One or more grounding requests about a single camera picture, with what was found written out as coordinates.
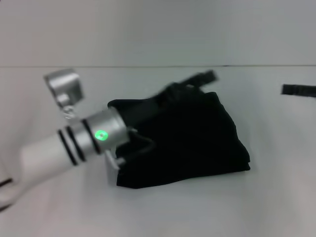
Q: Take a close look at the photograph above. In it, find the black shirt with FREE print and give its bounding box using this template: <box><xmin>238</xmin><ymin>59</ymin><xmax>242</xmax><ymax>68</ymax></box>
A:
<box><xmin>107</xmin><ymin>90</ymin><xmax>252</xmax><ymax>190</ymax></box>

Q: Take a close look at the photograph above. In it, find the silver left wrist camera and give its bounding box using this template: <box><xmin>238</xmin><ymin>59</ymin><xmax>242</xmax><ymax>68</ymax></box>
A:
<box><xmin>43</xmin><ymin>68</ymin><xmax>86</xmax><ymax>120</ymax></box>

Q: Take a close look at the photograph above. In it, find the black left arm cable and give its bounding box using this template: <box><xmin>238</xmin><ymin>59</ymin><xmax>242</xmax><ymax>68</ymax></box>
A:
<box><xmin>105</xmin><ymin>126</ymin><xmax>156</xmax><ymax>171</ymax></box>

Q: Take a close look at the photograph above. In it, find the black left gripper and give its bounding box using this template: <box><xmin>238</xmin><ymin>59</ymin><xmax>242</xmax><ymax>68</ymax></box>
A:
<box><xmin>115</xmin><ymin>70</ymin><xmax>220</xmax><ymax>129</ymax></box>

